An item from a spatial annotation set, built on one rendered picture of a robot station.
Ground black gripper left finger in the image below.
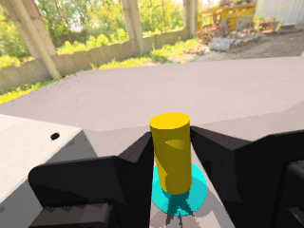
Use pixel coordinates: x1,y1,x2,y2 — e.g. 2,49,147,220
28,131,154,228

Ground yellow tall cylinder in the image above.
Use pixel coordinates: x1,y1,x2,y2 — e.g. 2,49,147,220
149,112,193,195

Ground cyan circle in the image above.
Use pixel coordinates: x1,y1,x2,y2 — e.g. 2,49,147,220
151,163,207,217

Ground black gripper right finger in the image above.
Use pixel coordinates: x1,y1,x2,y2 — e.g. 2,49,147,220
190,125,304,228

